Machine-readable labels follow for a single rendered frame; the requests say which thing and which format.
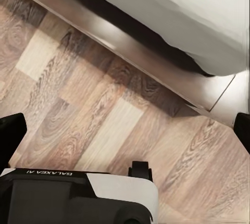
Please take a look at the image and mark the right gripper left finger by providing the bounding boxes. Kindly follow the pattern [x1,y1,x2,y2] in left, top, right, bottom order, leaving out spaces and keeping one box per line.
[0,113,27,175]

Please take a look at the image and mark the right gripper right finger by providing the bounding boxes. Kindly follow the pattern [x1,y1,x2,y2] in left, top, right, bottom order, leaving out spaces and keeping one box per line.
[233,112,250,155]

